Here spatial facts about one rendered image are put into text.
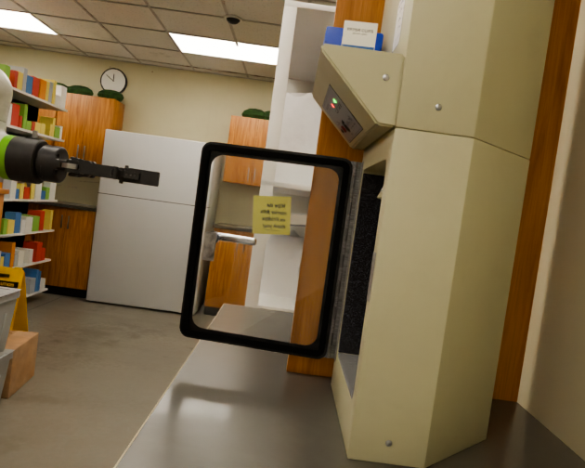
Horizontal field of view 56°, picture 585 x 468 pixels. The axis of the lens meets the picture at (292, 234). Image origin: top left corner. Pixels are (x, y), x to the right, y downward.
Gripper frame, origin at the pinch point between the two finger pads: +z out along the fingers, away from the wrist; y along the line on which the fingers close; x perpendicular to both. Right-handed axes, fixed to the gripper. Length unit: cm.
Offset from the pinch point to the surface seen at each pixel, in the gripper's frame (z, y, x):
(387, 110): 42, -39, -13
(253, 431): 31, -33, 36
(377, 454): 48, -38, 34
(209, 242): 16.5, -5.7, 11.0
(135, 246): -118, 451, 65
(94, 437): -48, 155, 130
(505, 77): 59, -34, -21
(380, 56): 40, -39, -20
